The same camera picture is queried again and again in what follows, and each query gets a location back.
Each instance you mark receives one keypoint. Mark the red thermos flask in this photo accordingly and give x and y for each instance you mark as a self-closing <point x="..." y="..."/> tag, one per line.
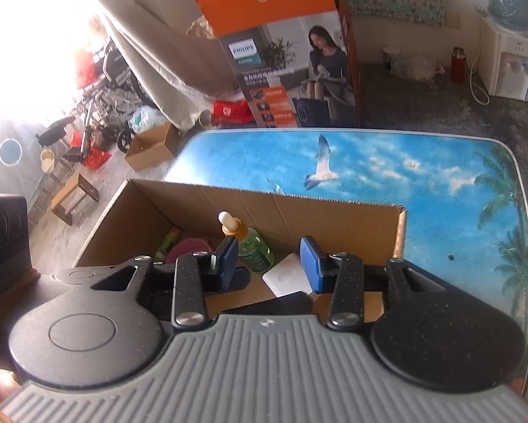
<point x="458" y="68"/>

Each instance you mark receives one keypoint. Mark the black stool seat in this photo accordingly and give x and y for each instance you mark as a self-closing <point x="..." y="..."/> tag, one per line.
<point x="54" y="134"/>

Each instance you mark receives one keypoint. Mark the orange-red hanging bag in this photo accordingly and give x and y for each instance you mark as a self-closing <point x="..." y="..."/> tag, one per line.
<point x="87" y="70"/>

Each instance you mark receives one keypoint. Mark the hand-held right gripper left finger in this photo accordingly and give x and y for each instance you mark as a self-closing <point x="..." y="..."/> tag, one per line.
<point x="226" y="264"/>

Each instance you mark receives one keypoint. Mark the white plastic bag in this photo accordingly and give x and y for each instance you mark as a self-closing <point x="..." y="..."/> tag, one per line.
<point x="147" y="119"/>

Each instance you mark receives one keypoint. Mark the tan paper bag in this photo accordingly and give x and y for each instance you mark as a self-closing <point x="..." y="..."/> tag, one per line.
<point x="201" y="26"/>

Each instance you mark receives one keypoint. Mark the red crumpled bag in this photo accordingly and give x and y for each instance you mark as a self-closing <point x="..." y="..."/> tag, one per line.
<point x="97" y="157"/>

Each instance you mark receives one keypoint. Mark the white water dispenser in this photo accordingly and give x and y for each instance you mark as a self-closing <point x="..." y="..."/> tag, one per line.
<point x="502" y="61"/>

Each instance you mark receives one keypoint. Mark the small open cardboard box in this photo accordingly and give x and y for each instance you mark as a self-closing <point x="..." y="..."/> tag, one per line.
<point x="151" y="150"/>

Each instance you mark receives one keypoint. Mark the clear plastic bag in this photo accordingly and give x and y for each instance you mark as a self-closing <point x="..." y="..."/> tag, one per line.
<point x="416" y="68"/>

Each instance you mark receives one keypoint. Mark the small white bin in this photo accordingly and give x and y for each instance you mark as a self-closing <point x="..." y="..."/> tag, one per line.
<point x="389" y="57"/>

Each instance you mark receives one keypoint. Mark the wheelchair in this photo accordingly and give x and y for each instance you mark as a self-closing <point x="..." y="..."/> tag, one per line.
<point x="110" y="92"/>

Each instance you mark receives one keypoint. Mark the green lip balm stick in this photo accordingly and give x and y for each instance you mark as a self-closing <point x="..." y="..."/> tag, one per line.
<point x="170" y="240"/>

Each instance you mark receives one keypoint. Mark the black padded chair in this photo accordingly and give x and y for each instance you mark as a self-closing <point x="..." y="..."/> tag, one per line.
<point x="4" y="238"/>

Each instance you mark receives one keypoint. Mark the green dropper bottle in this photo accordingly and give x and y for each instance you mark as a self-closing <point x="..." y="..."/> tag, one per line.
<point x="257" y="251"/>

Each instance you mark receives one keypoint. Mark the large cardboard box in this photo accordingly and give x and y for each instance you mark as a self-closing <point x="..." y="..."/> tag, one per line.
<point x="290" y="211"/>

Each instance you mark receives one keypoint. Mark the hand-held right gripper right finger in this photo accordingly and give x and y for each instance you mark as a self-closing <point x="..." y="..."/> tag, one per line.
<point x="310" y="266"/>

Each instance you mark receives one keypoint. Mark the paper cup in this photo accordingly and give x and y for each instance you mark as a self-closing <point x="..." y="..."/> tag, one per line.
<point x="204" y="120"/>

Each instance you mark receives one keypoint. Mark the red bag with white print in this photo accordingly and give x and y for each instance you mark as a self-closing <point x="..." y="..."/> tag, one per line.
<point x="231" y="110"/>

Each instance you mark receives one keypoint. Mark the grey blanket with circles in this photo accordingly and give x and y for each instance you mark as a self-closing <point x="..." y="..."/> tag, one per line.
<point x="21" y="172"/>

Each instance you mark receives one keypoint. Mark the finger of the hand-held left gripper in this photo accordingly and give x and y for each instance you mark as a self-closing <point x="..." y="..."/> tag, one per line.
<point x="242" y="281"/>
<point x="162" y="268"/>

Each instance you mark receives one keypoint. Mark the white charger plug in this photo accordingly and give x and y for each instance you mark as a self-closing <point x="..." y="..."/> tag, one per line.
<point x="286" y="280"/>

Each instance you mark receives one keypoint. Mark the beige curtain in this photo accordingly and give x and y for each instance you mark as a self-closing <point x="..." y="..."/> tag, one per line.
<point x="158" y="53"/>

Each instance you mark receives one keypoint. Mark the orange printed appliance box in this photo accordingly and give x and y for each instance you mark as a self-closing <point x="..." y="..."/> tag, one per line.
<point x="268" y="9"/>

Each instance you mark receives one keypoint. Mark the small wooden stool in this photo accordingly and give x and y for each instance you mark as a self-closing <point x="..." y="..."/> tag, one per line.
<point x="76" y="185"/>

